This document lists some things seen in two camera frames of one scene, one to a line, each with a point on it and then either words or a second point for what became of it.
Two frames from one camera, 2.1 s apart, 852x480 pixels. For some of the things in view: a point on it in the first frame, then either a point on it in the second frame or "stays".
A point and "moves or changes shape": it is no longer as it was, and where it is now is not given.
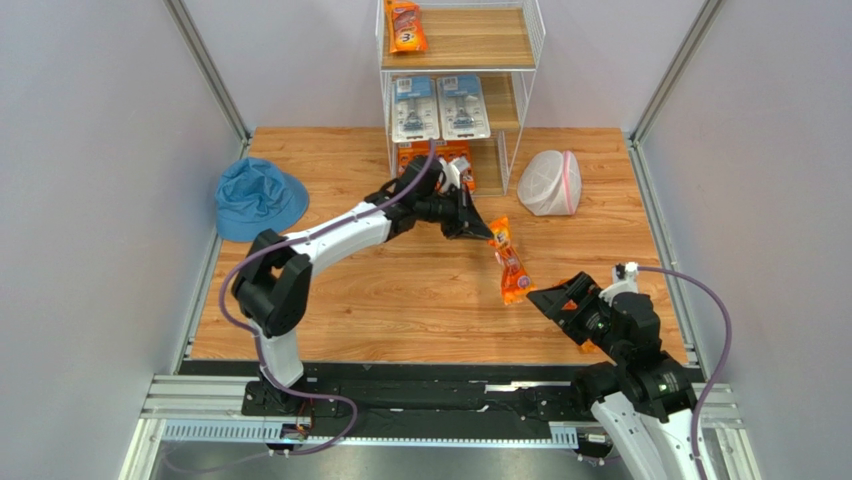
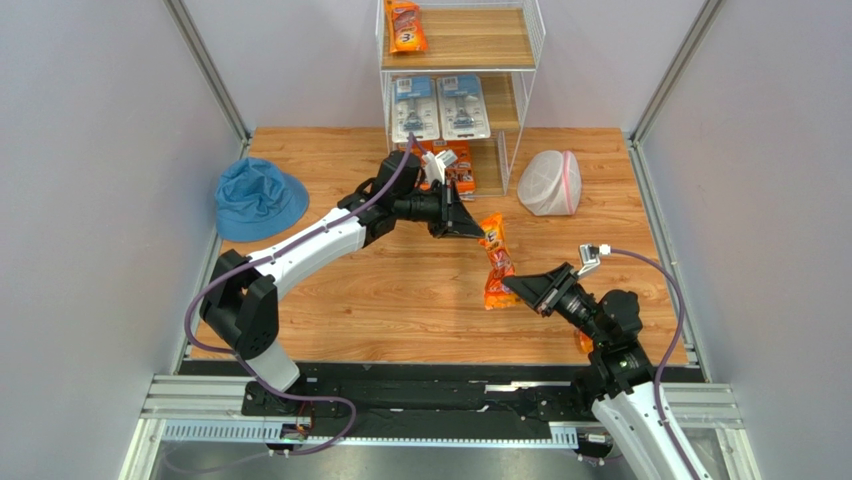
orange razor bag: (516, 281) moves or changes shape
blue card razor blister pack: (414, 109) stays
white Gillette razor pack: (462, 109) stays
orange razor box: (450, 151) stays
